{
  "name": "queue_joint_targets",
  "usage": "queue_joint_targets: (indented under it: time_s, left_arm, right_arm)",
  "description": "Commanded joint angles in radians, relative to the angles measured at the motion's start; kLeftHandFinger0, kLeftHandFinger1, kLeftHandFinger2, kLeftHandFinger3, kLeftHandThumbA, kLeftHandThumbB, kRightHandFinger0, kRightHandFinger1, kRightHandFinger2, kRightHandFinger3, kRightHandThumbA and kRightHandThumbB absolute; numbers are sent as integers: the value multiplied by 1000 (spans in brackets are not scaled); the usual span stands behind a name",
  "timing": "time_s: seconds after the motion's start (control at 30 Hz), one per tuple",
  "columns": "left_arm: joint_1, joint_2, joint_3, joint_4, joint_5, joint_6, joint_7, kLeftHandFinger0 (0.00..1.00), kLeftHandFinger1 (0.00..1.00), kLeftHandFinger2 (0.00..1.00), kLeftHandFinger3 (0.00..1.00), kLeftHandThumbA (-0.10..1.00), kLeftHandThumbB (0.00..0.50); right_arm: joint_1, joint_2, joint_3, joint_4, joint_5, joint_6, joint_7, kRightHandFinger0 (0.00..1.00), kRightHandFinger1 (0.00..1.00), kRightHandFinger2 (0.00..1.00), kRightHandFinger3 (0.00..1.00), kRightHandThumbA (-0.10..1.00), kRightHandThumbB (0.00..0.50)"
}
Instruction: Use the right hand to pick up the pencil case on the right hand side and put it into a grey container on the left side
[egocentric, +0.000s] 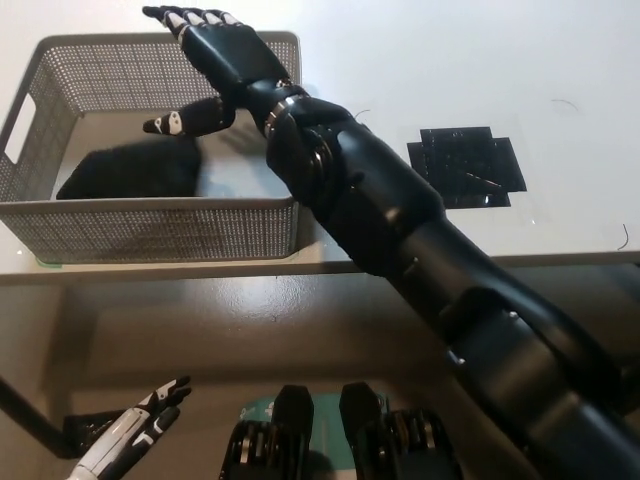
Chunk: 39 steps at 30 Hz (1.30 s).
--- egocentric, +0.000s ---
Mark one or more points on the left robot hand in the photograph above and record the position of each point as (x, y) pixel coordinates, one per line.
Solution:
(120, 437)

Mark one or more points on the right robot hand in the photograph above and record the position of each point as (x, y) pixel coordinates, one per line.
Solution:
(230, 50)

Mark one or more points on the black cloth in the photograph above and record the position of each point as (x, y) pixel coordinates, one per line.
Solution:
(135, 172)

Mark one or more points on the grey perforated plastic container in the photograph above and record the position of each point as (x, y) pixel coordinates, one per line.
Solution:
(150, 230)

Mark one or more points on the black table foot plate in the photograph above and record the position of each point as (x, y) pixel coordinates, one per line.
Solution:
(85, 430)

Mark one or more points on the black table leg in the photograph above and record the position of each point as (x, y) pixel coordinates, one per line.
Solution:
(30, 420)

